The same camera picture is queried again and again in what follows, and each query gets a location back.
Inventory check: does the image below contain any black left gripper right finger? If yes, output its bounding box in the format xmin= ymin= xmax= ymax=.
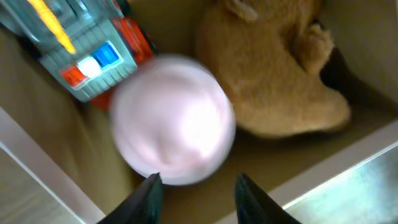
xmin=234 ymin=174 xmax=300 ymax=224

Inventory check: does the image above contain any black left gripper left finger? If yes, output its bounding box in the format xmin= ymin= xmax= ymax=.
xmin=98 ymin=173 xmax=163 ymax=224

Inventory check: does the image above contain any white pink toy duck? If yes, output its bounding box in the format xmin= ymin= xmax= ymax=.
xmin=109 ymin=55 xmax=236 ymax=185

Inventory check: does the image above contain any brown plush toy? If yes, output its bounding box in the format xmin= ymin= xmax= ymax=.
xmin=195 ymin=0 xmax=351 ymax=138

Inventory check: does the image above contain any red grey toy truck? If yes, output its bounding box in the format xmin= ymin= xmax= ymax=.
xmin=1 ymin=0 xmax=157 ymax=110

